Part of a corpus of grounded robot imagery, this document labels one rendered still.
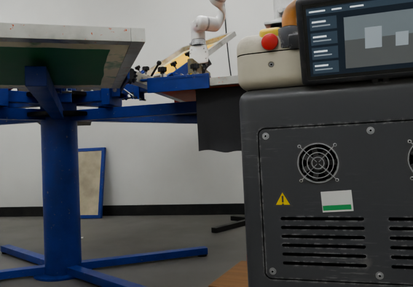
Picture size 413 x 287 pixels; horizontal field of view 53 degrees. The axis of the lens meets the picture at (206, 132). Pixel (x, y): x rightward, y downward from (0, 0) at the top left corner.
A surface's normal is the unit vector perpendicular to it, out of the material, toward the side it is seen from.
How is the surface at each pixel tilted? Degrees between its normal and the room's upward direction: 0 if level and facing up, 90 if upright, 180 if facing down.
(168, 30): 90
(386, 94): 90
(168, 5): 90
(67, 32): 90
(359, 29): 115
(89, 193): 79
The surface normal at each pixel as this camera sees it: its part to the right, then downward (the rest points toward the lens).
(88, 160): -0.23, -0.22
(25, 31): 0.29, -0.05
